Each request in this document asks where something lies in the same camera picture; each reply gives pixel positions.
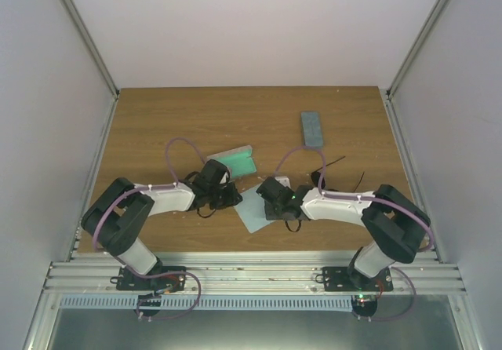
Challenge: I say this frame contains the blue cleaning cloth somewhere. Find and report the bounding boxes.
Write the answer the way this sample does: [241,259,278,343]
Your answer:
[234,185,272,234]

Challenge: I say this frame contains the grey glasses case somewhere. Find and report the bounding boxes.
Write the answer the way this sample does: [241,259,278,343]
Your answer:
[206,145,257,183]

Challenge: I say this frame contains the teal glasses case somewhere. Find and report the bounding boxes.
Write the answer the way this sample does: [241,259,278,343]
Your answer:
[300,111,324,148]

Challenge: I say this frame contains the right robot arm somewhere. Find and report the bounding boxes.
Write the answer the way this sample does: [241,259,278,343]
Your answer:
[256,177,433,291]

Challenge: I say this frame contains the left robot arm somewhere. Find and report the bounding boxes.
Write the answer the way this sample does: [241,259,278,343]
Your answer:
[81,159,242,290]

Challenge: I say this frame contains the dark round sunglasses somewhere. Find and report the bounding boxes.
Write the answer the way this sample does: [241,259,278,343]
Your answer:
[322,155,366,192]

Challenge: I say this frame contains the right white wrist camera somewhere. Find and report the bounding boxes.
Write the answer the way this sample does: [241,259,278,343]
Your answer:
[275,176,291,188]

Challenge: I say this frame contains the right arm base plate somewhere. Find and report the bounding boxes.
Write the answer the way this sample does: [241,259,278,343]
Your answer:
[313,266,394,293]

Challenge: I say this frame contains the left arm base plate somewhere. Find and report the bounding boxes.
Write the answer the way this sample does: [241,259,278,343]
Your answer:
[110,266,187,292]

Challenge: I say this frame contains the slotted cable duct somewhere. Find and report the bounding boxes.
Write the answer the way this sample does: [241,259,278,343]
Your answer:
[60,293,352,312]

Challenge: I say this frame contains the aluminium frame rail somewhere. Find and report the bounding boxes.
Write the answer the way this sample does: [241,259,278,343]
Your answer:
[43,250,466,295]

